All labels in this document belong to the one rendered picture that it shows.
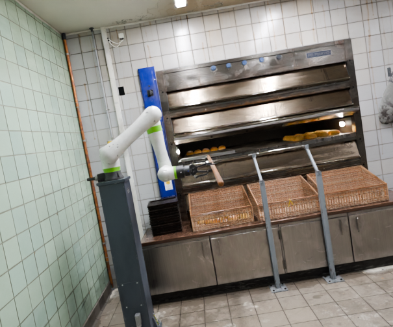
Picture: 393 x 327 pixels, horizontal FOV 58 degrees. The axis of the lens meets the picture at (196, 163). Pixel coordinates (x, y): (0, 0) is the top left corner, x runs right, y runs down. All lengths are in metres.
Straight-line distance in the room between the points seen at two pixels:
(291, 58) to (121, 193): 2.16
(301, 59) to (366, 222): 1.65
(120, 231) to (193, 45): 1.96
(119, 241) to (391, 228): 2.29
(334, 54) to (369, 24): 0.43
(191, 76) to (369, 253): 2.30
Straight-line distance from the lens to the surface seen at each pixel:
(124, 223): 2.61
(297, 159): 3.70
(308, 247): 3.30
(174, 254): 3.17
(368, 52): 4.02
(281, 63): 3.73
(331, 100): 3.81
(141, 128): 2.46
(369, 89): 3.97
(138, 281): 2.72
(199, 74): 3.61
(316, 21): 3.90
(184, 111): 3.56
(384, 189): 3.50
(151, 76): 3.59
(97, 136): 3.67
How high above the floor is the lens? 1.41
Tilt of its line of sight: 4 degrees down
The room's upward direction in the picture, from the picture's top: 10 degrees counter-clockwise
